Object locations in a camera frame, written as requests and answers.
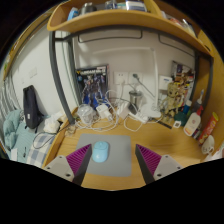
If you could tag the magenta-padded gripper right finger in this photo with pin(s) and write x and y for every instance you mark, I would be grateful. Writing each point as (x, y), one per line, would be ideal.
(165, 165)

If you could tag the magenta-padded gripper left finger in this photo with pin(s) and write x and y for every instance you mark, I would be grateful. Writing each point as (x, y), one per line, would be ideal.
(60, 166)

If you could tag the light blue computer mouse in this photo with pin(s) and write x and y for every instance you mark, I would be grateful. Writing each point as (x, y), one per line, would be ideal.
(100, 151)

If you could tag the grey mouse pad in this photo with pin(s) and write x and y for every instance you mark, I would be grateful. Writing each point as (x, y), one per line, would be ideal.
(120, 153)

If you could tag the plaid cloth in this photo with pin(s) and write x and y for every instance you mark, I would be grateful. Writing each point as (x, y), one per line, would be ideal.
(38, 151)

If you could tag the small clear snack bag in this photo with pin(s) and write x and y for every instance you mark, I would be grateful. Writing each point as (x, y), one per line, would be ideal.
(70, 130)

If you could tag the white crumpled bag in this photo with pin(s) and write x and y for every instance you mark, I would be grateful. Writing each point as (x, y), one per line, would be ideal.
(51, 125)

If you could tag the white red-pump lotion bottle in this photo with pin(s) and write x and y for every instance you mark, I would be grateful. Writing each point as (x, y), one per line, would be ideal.
(192, 125)

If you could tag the dark green round object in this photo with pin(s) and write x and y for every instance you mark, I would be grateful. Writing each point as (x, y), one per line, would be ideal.
(181, 118)

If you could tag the white power strip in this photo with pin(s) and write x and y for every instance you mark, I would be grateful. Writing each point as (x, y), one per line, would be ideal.
(140, 117)

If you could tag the white desk lamp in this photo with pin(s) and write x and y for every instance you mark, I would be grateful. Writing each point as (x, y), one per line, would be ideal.
(151, 111)

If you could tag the clear dome-lid plastic cup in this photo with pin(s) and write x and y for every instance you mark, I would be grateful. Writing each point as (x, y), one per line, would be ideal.
(86, 115)

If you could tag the red chips can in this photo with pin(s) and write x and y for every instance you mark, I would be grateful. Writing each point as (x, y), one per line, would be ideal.
(210, 128)

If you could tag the teal blanket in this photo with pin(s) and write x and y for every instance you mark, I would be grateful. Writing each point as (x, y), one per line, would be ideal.
(11, 130)

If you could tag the black bag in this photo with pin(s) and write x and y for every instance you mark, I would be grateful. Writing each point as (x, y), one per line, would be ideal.
(31, 106)

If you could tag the blue squeeze wash bottle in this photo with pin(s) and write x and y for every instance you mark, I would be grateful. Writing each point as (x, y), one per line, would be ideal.
(197, 106)

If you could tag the white power adapter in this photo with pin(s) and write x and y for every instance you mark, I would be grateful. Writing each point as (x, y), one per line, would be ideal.
(123, 110)

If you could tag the white charger block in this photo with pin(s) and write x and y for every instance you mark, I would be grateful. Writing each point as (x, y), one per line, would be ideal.
(102, 111)
(110, 116)

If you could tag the blue robot model kit box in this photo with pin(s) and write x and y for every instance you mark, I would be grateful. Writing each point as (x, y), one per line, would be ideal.
(91, 86)

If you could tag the colourful printed box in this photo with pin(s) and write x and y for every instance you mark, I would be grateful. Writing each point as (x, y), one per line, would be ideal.
(180, 68)

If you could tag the wooden shelf unit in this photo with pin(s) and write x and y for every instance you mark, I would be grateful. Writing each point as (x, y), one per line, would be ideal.
(116, 18)

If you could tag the white wall-mounted box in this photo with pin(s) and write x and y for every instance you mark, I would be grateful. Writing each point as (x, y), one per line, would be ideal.
(165, 82)

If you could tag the white wall socket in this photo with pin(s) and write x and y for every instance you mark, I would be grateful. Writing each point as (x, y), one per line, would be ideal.
(138, 80)
(120, 77)

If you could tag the dark grey metal frame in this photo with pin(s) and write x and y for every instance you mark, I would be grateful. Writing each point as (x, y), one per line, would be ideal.
(56, 73)

